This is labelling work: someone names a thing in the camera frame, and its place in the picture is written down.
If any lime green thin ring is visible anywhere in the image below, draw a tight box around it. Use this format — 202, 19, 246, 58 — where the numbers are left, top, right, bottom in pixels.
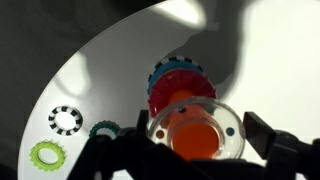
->
29, 139, 68, 173

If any red stacking ring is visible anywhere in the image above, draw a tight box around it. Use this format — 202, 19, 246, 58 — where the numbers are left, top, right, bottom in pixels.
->
147, 68, 218, 119

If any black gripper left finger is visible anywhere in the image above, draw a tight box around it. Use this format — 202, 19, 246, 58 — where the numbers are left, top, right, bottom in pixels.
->
116, 110, 157, 157

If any dark green thin ring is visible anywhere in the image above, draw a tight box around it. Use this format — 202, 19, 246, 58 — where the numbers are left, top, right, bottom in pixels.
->
88, 120, 122, 140

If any orange stacking pole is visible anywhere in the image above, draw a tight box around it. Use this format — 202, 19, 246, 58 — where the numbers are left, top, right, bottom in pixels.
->
166, 104, 219, 160

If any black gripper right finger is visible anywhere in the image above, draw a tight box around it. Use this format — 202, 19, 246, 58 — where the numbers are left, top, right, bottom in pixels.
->
242, 111, 301, 168

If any round white table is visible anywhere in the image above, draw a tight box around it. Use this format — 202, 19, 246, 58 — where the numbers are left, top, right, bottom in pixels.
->
18, 0, 320, 180

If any black white thin ring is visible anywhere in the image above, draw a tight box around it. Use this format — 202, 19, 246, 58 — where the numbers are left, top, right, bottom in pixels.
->
47, 105, 84, 137

